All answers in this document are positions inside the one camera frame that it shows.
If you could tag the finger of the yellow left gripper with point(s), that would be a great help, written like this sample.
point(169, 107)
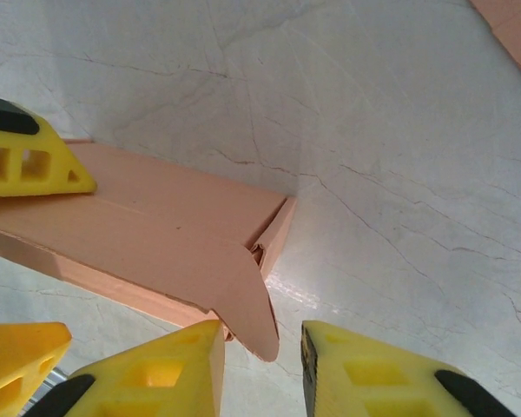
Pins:
point(13, 360)
point(26, 147)

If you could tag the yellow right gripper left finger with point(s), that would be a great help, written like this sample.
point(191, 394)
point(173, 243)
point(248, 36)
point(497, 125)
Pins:
point(156, 382)

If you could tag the pink paper box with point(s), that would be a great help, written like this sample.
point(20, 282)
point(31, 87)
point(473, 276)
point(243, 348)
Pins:
point(156, 226)
point(516, 35)

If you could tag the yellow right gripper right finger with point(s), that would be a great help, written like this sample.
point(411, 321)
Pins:
point(373, 382)

